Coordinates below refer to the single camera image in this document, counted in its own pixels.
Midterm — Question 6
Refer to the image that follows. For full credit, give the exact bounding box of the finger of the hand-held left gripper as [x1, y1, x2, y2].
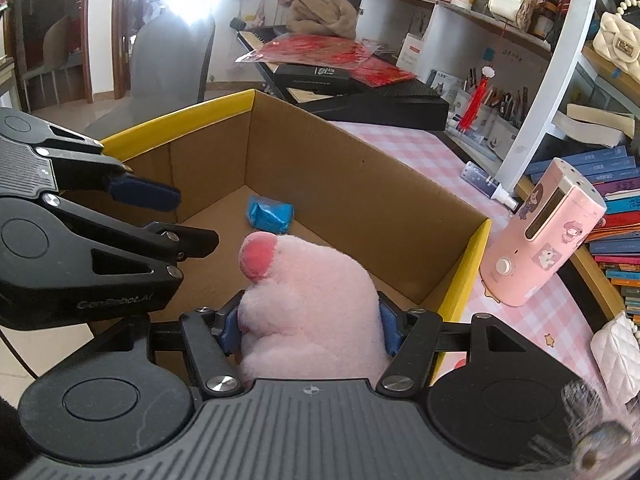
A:
[34, 126, 182, 212]
[42, 194, 221, 302]

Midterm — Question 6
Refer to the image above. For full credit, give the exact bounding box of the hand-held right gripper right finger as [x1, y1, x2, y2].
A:
[375, 291, 532, 397]

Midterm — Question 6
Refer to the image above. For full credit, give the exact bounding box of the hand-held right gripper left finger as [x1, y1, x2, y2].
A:
[132, 292, 251, 402]

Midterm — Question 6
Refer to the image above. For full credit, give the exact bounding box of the pink plush toy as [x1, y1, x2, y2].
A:
[236, 232, 391, 385]

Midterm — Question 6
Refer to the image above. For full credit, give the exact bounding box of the yellow cardboard box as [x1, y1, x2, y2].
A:
[97, 89, 493, 322]

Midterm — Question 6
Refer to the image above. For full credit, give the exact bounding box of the blue packet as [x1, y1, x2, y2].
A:
[245, 196, 295, 235]

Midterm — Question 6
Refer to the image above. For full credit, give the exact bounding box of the grey chair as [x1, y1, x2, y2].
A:
[85, 7, 217, 138]

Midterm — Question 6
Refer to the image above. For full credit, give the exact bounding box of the white spray bottle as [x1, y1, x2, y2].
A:
[461, 161, 521, 211]

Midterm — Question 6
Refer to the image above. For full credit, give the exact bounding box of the pink cartoon carton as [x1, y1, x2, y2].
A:
[480, 157, 608, 307]

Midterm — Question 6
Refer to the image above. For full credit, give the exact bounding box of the pink checkered tablecloth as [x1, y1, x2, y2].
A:
[327, 120, 618, 391]

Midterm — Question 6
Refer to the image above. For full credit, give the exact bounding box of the dark wooden door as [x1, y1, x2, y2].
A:
[0, 0, 132, 108]

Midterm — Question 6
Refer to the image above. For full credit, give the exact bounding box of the long black box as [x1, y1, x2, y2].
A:
[274, 64, 352, 93]

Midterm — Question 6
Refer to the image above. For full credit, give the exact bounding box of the red paper in plastic bag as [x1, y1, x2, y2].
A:
[236, 35, 382, 69]

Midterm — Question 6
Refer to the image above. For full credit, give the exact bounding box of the black electric keyboard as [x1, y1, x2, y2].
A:
[237, 25, 451, 132]

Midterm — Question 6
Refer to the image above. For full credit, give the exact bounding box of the white quilted purse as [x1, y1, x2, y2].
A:
[590, 310, 640, 403]

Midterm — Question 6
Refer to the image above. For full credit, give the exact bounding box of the white pen holder cup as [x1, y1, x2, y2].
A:
[484, 85, 531, 150]

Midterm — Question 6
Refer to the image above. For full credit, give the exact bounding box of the red tassel ornament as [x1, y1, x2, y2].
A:
[457, 64, 496, 133]

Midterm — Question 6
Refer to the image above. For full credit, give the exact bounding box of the brown cloth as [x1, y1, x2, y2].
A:
[290, 0, 359, 39]

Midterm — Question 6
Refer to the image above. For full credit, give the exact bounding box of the red envelope pack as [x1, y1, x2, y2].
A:
[350, 55, 418, 89]

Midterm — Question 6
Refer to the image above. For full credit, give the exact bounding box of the row of colourful books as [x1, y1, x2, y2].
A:
[525, 145, 640, 317]

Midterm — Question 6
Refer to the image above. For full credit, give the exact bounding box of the white box with red label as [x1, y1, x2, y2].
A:
[397, 34, 426, 70]

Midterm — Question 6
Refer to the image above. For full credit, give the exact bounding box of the thick cream book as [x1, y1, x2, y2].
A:
[552, 102, 639, 149]

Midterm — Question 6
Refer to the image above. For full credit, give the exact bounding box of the white bookshelf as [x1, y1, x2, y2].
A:
[497, 0, 640, 361]

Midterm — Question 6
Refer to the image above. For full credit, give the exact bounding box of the white desk organizer shelf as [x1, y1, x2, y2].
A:
[320, 0, 554, 161]

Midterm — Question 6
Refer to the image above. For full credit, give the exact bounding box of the small brown bottle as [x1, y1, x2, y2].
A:
[530, 2, 556, 36]

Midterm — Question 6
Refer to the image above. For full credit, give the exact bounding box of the cream handbag with pearl handle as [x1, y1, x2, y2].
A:
[592, 0, 640, 66]

